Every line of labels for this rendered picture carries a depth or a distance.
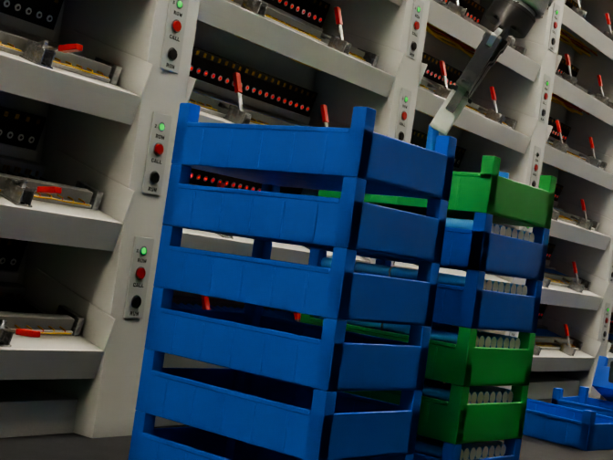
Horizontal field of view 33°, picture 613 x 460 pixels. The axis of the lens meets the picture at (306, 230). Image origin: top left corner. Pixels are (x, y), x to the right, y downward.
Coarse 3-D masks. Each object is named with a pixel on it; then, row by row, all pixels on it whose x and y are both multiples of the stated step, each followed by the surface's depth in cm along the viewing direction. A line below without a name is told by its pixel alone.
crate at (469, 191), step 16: (496, 160) 145; (464, 176) 147; (480, 176) 146; (496, 176) 146; (544, 176) 160; (320, 192) 163; (336, 192) 161; (464, 192) 147; (480, 192) 146; (496, 192) 146; (512, 192) 150; (528, 192) 154; (544, 192) 157; (400, 208) 161; (416, 208) 156; (448, 208) 149; (464, 208) 147; (480, 208) 145; (496, 208) 147; (512, 208) 150; (528, 208) 154; (544, 208) 158; (512, 224) 161; (528, 224) 155; (544, 224) 158
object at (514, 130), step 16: (432, 64) 258; (432, 80) 261; (448, 80) 267; (432, 96) 226; (432, 112) 228; (464, 112) 239; (480, 112) 260; (496, 112) 255; (512, 112) 273; (464, 128) 242; (480, 128) 247; (496, 128) 253; (512, 128) 271; (528, 128) 270; (512, 144) 263
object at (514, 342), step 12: (360, 324) 157; (372, 324) 155; (384, 324) 154; (396, 324) 153; (432, 324) 167; (432, 336) 149; (444, 336) 147; (456, 336) 146; (480, 336) 149; (492, 336) 152; (504, 336) 159; (516, 348) 158
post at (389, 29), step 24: (336, 0) 223; (360, 0) 219; (384, 0) 216; (408, 0) 213; (336, 24) 222; (360, 24) 219; (384, 24) 215; (408, 24) 214; (408, 72) 216; (336, 96) 220; (360, 96) 217; (312, 120) 223; (336, 120) 220; (384, 120) 213; (408, 120) 218; (312, 192) 221
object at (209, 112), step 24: (192, 72) 189; (216, 72) 194; (240, 72) 198; (192, 96) 174; (216, 96) 192; (240, 96) 177; (264, 96) 206; (288, 96) 212; (312, 96) 217; (216, 120) 169; (240, 120) 175; (264, 120) 190; (288, 120) 210
